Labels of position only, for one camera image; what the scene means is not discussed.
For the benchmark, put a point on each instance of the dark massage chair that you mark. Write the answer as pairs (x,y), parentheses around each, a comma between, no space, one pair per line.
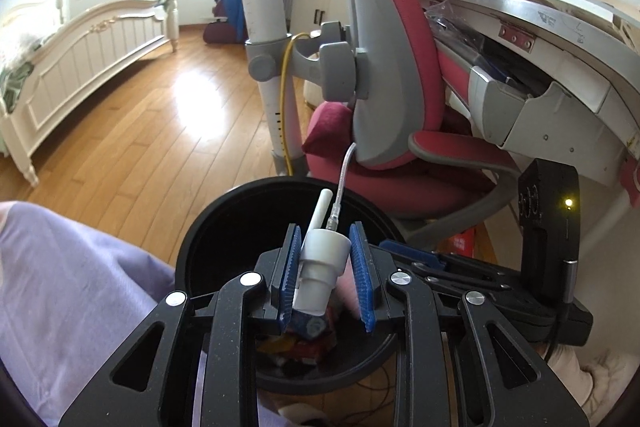
(220,29)

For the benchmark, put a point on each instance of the blue green milk carton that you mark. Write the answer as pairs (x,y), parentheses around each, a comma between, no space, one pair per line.
(312,326)

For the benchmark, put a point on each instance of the grey curved desk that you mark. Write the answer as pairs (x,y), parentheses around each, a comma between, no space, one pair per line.
(550,22)

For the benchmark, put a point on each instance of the white wooden bed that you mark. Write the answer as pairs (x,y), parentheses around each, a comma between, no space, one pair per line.
(75,67)

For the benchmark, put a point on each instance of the blue cloth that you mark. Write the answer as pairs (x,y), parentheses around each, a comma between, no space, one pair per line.
(236,2)

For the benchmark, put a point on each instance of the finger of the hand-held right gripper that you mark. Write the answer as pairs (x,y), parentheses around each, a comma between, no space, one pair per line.
(415,253)

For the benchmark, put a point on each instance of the red snack packet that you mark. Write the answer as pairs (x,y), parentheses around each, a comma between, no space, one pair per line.
(310,351)

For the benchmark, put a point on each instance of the white spray bottle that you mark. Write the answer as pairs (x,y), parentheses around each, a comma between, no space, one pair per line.
(320,257)

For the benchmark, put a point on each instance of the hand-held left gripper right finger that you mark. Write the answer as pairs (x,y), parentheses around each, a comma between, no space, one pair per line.
(361,279)

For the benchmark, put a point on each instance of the white wall intercom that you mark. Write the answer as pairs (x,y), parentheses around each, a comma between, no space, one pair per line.
(59,4)

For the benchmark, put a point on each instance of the yellow foil packet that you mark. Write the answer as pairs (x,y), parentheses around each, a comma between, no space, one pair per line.
(272,345)

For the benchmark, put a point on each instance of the black trash bin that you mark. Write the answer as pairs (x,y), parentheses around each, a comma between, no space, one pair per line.
(225,227)

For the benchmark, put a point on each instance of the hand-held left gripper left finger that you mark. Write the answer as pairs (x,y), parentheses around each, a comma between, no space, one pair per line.
(289,279)

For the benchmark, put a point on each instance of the purple floral blanket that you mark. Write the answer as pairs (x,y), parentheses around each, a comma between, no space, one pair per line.
(75,282)

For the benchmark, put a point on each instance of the pink grey desk chair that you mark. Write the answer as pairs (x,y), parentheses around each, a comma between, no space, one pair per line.
(390,57)

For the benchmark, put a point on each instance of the pink wrapper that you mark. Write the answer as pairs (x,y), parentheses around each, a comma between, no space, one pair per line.
(347,297)

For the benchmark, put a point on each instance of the red box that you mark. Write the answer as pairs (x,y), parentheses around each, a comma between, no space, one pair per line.
(460,243)

